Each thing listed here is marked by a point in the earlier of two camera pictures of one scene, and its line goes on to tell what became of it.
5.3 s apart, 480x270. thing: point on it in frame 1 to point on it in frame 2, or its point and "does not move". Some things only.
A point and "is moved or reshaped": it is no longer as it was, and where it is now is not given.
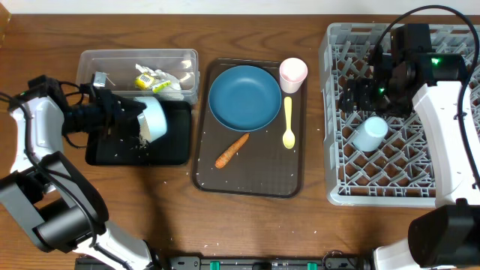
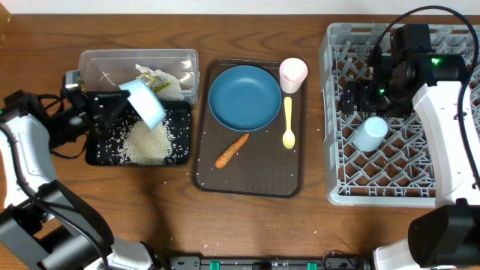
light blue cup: [370, 133] does not move
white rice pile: [139, 143] is moved or reshaped
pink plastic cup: [292, 72] does not move
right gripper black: [360, 94] does not move
